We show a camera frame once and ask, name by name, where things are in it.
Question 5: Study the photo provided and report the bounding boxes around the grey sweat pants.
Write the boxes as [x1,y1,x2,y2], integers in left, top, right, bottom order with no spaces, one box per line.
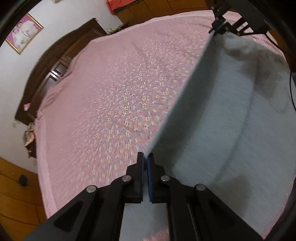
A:
[118,30,295,238]

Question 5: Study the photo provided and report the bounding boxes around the pink floral bedspread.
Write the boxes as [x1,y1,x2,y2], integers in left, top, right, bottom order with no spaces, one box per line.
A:
[34,9,293,240]

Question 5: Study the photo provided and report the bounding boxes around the red and cream blanket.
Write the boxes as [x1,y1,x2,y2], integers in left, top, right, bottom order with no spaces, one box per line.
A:
[105,0,135,14]

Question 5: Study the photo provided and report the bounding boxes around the wooden wardrobe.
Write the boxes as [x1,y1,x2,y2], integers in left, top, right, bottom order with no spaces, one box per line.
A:
[1,1,207,240]

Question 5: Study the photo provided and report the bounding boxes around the cluttered dark nightstand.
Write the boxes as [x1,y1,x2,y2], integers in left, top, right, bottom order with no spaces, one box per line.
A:
[23,123,37,158]

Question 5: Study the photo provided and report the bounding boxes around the dark wooden headboard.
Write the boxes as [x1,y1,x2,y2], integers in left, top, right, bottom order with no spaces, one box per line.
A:
[15,18,107,125]

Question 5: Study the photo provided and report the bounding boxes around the framed wedding photo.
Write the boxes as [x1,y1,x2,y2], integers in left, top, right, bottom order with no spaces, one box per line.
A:
[5,13,43,55]

